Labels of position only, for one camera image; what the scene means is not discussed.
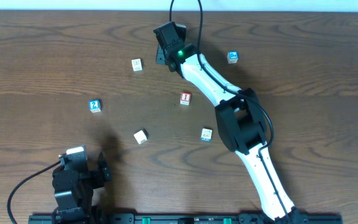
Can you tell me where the red letter I block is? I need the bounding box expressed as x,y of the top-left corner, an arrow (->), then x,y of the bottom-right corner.
180,92 -> 191,105

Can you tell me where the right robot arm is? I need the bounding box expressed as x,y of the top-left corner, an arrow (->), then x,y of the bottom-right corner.
156,44 -> 295,222

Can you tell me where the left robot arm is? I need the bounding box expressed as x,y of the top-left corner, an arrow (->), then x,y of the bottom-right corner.
52,151 -> 112,223

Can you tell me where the white block upper left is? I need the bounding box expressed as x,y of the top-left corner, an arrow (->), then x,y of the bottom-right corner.
131,58 -> 142,72

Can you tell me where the white block green B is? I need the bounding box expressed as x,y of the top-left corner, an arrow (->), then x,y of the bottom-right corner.
134,129 -> 148,144

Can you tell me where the blue number 2 block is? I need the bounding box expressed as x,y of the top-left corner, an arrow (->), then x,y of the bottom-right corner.
88,100 -> 101,113

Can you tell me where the blue picture block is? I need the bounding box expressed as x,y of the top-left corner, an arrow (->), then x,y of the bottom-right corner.
227,51 -> 239,64

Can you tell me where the white block blue bottom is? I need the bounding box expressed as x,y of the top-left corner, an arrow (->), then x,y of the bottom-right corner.
200,128 -> 213,142

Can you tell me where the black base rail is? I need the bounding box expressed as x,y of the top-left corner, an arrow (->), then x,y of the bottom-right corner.
28,212 -> 344,224

